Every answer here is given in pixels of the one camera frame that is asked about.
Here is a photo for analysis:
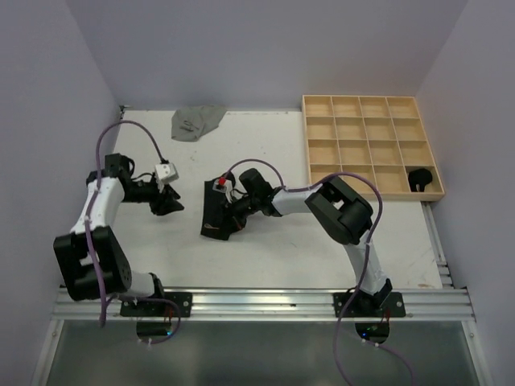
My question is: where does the black striped underwear grey waistband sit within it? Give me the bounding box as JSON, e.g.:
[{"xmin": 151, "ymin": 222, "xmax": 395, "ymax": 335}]
[{"xmin": 200, "ymin": 179, "xmax": 246, "ymax": 240}]

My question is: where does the grey crumpled underwear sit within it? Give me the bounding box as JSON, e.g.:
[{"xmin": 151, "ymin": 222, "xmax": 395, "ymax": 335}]
[{"xmin": 171, "ymin": 105, "xmax": 227, "ymax": 142}]

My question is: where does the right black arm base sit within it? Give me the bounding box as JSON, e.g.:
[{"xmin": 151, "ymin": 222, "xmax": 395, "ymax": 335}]
[{"xmin": 332, "ymin": 279, "xmax": 406, "ymax": 318}]

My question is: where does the wooden compartment tray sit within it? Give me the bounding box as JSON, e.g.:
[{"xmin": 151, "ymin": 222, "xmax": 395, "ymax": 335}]
[{"xmin": 302, "ymin": 95, "xmax": 445, "ymax": 202}]

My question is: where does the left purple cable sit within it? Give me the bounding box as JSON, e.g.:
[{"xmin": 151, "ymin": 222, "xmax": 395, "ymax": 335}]
[{"xmin": 82, "ymin": 121, "xmax": 182, "ymax": 345}]

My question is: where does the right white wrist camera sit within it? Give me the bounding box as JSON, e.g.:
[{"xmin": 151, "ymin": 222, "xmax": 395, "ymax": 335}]
[{"xmin": 213, "ymin": 175, "xmax": 233, "ymax": 202}]

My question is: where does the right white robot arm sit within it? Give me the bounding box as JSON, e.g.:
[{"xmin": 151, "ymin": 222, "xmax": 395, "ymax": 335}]
[{"xmin": 225, "ymin": 169, "xmax": 392, "ymax": 316}]

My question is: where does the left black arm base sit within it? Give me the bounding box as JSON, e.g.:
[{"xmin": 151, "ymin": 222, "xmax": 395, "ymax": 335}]
[{"xmin": 118, "ymin": 285, "xmax": 193, "ymax": 318}]

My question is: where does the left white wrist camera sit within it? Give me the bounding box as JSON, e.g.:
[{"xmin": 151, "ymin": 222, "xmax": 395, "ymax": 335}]
[{"xmin": 154, "ymin": 163, "xmax": 179, "ymax": 185}]

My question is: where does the aluminium mounting rail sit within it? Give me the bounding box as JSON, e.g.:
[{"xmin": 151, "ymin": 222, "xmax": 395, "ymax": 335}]
[{"xmin": 51, "ymin": 285, "xmax": 478, "ymax": 322}]

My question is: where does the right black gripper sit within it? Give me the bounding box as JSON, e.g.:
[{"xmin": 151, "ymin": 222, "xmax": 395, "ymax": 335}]
[{"xmin": 218, "ymin": 194, "xmax": 260, "ymax": 236}]

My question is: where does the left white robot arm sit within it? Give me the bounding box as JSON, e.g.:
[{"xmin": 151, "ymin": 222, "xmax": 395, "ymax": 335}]
[{"xmin": 53, "ymin": 154, "xmax": 184, "ymax": 316}]

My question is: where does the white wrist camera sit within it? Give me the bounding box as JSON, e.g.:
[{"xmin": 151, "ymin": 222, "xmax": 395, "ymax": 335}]
[
  {"xmin": 213, "ymin": 175, "xmax": 233, "ymax": 202},
  {"xmin": 154, "ymin": 163, "xmax": 179, "ymax": 185}
]

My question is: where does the black underwear beige waistband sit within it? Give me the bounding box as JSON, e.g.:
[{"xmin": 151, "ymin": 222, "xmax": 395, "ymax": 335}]
[{"xmin": 407, "ymin": 168, "xmax": 433, "ymax": 193}]

